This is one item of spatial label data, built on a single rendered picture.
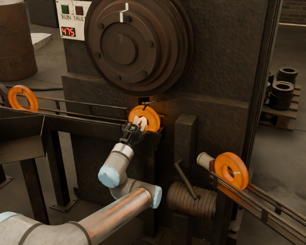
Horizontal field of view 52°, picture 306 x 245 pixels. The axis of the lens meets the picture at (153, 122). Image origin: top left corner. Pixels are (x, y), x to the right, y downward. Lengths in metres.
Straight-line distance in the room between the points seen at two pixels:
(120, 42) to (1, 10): 2.88
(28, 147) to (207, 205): 0.90
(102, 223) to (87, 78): 0.87
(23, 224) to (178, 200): 0.72
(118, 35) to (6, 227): 0.75
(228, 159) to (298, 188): 1.27
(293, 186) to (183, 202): 1.19
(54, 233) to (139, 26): 0.75
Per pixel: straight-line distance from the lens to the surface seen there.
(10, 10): 4.05
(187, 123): 1.36
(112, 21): 1.24
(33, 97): 1.84
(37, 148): 1.63
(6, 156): 1.65
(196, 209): 1.40
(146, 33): 1.19
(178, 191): 1.41
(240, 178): 1.21
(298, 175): 2.55
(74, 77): 1.69
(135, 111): 1.47
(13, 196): 2.36
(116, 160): 1.28
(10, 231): 0.91
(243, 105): 1.40
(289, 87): 3.13
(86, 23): 1.42
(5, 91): 1.97
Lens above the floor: 1.47
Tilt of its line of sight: 30 degrees down
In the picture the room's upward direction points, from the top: straight up
